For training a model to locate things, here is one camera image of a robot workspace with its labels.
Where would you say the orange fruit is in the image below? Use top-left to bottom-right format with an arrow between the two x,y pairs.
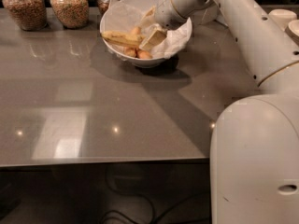
123,48 -> 137,58
137,49 -> 152,59

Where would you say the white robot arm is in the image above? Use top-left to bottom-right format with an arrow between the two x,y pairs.
153,0 -> 299,224

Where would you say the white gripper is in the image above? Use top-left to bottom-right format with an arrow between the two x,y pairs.
139,0 -> 212,50

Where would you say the glass jar far left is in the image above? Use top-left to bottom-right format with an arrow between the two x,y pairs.
2,0 -> 47,31

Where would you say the black cable on floor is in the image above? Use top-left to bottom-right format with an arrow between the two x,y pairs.
98,163 -> 213,224

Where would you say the white ceramic bowl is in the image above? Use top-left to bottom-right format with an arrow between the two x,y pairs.
99,0 -> 193,69

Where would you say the yellow banana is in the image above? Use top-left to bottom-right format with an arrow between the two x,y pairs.
101,31 -> 145,48

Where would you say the orange fruit right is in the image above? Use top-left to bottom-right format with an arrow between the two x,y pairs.
137,49 -> 152,59

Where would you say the white paper liner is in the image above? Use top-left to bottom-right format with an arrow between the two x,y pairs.
102,0 -> 193,60

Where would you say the orange fruit left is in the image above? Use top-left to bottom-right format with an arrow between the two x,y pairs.
123,48 -> 137,58

